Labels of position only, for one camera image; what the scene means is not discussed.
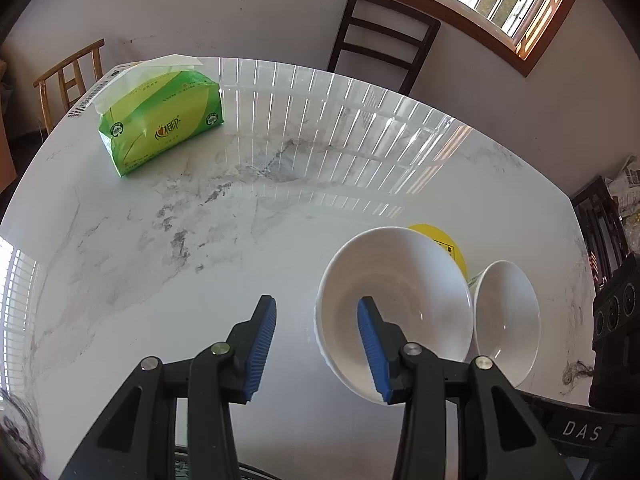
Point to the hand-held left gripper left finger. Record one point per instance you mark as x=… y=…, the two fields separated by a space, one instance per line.
x=260 y=347

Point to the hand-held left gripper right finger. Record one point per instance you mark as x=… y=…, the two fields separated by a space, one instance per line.
x=372 y=352

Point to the white bowl with rabbit print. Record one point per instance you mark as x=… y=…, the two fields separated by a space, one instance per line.
x=400 y=280

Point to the white bowl with cartoon print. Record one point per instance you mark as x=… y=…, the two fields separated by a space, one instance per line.
x=505 y=320

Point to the dark thread tangle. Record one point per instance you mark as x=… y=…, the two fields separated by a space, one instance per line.
x=575 y=375

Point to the yellow round object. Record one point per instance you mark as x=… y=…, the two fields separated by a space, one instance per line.
x=430 y=234

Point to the newspapers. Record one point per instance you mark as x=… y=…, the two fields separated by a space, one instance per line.
x=631 y=175

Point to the green tissue pack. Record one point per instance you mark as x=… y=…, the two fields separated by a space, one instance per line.
x=160 y=120

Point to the dark wooden chair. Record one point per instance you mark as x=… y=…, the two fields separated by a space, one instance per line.
x=350 y=20

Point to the light wooden chair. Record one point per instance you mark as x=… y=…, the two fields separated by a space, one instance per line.
x=75 y=67

